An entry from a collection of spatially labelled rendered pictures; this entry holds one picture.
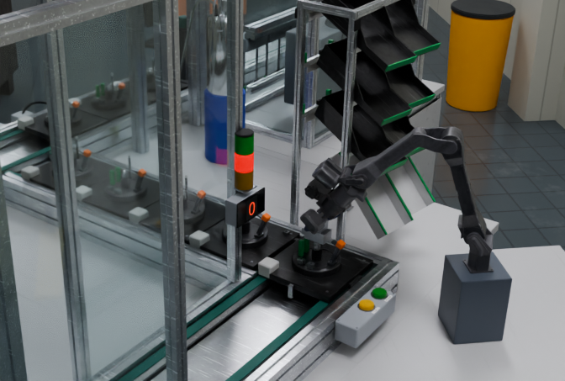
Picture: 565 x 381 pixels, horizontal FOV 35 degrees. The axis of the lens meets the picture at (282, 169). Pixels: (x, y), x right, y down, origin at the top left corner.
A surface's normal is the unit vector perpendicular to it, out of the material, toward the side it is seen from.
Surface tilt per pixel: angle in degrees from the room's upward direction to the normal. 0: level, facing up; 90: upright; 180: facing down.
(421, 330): 0
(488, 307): 90
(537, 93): 90
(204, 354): 0
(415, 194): 45
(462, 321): 90
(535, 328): 0
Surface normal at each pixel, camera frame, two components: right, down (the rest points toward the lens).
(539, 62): 0.16, 0.43
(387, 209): 0.52, -0.40
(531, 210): 0.03, -0.90
